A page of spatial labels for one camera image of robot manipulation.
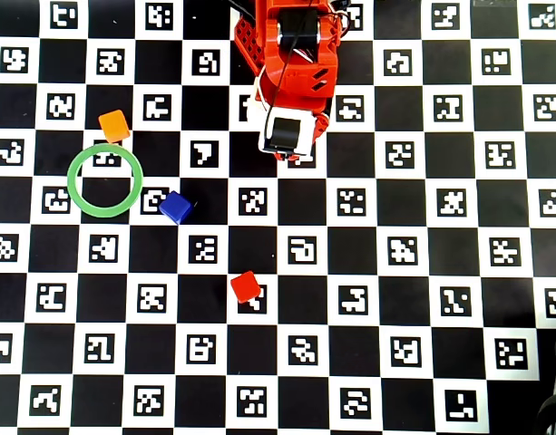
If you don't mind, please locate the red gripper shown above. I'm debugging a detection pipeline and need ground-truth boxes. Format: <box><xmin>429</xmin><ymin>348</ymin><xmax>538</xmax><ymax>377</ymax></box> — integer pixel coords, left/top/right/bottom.
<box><xmin>271</xmin><ymin>112</ymin><xmax>329</xmax><ymax>164</ymax></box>

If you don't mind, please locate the blue cube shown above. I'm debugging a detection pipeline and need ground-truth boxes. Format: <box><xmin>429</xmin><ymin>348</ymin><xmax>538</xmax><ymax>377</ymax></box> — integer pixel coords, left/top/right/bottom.
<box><xmin>158</xmin><ymin>190</ymin><xmax>193</xmax><ymax>226</ymax></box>

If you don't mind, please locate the black white marker checkerboard mat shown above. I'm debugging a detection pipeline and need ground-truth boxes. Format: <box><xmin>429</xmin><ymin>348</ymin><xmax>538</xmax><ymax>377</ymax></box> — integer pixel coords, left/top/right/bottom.
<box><xmin>0</xmin><ymin>0</ymin><xmax>556</xmax><ymax>435</ymax></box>

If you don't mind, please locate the red cube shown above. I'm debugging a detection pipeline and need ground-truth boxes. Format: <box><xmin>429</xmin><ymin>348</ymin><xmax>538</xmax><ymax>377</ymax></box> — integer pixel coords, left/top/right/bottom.
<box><xmin>229</xmin><ymin>270</ymin><xmax>263</xmax><ymax>305</ymax></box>

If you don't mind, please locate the black tripod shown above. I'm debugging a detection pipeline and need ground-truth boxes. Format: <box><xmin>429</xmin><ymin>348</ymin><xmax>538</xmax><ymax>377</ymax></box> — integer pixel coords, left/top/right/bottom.
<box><xmin>535</xmin><ymin>328</ymin><xmax>556</xmax><ymax>435</ymax></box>

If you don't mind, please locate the orange cube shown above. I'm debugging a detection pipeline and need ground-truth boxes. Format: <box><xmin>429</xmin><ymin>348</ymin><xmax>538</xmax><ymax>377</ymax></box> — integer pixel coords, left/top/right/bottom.
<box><xmin>98</xmin><ymin>109</ymin><xmax>132</xmax><ymax>144</ymax></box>

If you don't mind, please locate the black camera cable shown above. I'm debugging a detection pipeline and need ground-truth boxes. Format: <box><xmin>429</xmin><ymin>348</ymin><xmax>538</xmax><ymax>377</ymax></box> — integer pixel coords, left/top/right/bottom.
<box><xmin>264</xmin><ymin>26</ymin><xmax>301</xmax><ymax>119</ymax></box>

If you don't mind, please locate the green ring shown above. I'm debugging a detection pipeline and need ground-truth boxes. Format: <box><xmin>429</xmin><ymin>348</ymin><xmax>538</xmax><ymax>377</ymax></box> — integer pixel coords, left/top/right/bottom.
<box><xmin>66</xmin><ymin>143</ymin><xmax>144</xmax><ymax>219</ymax></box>

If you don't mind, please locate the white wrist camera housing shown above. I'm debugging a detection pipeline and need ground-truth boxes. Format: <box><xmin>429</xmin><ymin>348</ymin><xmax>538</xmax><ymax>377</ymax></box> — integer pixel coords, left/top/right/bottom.
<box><xmin>258</xmin><ymin>106</ymin><xmax>316</xmax><ymax>160</ymax></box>

